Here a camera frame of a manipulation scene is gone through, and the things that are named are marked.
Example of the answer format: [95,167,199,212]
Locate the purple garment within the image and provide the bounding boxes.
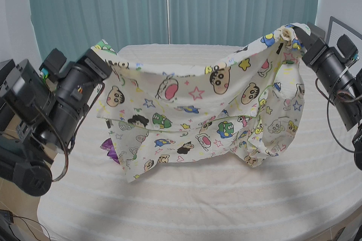
[99,138,120,164]

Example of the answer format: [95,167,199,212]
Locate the white printed pyjama top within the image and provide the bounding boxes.
[92,22,311,184]

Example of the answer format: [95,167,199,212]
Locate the thin black cable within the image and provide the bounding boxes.
[8,214,46,241]

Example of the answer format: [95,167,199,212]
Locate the black chest of drawers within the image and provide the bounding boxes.
[0,59,17,76]

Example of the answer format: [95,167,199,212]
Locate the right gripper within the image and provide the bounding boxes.
[294,29,354,92]

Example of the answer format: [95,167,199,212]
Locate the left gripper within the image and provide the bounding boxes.
[55,49,113,110]

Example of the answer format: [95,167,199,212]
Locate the bed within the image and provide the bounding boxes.
[37,43,362,241]

